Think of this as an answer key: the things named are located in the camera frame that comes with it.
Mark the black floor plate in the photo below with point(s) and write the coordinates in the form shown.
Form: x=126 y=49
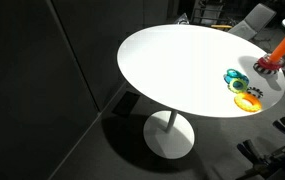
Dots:
x=124 y=107

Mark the grey chair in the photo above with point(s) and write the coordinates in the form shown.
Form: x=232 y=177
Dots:
x=254 y=22

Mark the black clamps on tripod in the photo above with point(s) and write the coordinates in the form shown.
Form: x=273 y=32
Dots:
x=269 y=166

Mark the round white pedestal table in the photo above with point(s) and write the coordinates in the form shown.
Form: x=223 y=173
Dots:
x=182 y=67

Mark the orange peg ring holder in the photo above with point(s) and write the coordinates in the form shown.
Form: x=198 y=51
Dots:
x=270 y=64

